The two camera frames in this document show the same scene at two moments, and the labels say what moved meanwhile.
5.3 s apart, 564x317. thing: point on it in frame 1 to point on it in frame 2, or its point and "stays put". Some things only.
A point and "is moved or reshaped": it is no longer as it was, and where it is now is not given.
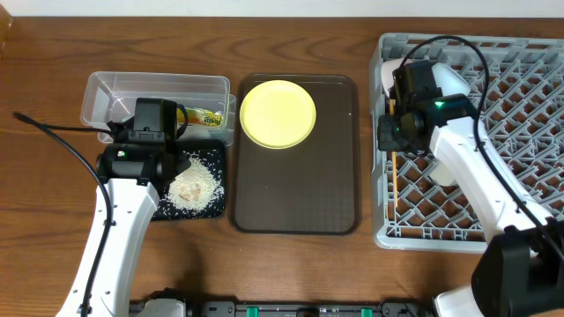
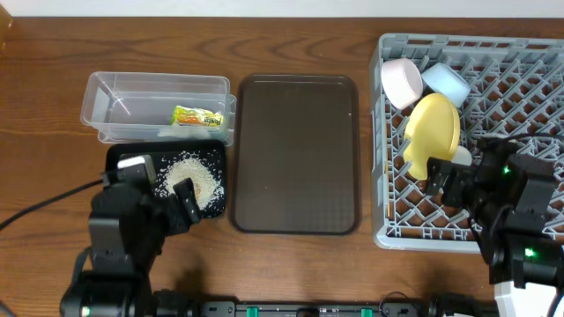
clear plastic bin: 211,110 stays put
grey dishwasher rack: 516,88 stays put
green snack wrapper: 200,116 stays put
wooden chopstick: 394,154 to 387,173
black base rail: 232,308 stays put
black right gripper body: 394,143 to 461,186
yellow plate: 278,114 is moved or reshaped
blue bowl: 448,80 stays put
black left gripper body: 144,136 to 155,204
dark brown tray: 315,187 stays put
